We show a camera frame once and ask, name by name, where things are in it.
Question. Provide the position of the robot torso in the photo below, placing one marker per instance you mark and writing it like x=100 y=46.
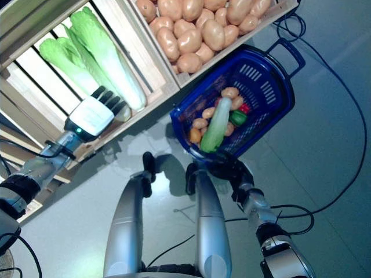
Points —
x=162 y=273

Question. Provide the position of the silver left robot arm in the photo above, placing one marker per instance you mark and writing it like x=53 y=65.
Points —
x=37 y=171

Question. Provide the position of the small tan potato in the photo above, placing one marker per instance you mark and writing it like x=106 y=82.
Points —
x=238 y=102
x=230 y=92
x=229 y=129
x=208 y=113
x=200 y=123

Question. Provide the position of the green bell pepper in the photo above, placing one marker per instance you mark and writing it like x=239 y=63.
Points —
x=238 y=118

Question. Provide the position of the woven wicker stand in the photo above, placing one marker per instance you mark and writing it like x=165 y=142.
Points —
x=4 y=263

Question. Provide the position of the green napa cabbage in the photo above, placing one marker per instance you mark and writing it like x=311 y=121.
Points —
x=116 y=66
x=63 y=60
x=216 y=127

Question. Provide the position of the tan plastic potato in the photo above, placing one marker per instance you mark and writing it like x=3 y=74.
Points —
x=160 y=24
x=204 y=18
x=169 y=7
x=239 y=11
x=189 y=40
x=204 y=53
x=221 y=16
x=216 y=3
x=189 y=63
x=231 y=35
x=146 y=10
x=213 y=35
x=168 y=43
x=184 y=27
x=249 y=25
x=192 y=8
x=261 y=7

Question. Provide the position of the wooden crate of potatoes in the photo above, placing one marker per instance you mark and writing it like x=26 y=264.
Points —
x=224 y=52

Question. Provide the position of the red bell pepper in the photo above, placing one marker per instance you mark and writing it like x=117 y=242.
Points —
x=245 y=108

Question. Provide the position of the small orange fruit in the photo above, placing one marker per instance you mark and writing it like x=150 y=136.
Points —
x=195 y=135

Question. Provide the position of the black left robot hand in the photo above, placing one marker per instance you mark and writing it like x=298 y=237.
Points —
x=92 y=116

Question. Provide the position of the blue plastic shopping basket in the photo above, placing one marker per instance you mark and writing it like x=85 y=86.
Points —
x=285 y=87

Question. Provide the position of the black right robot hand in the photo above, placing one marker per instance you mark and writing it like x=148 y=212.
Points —
x=232 y=172

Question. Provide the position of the slatted wooden crate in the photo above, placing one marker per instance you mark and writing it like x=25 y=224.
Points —
x=136 y=43

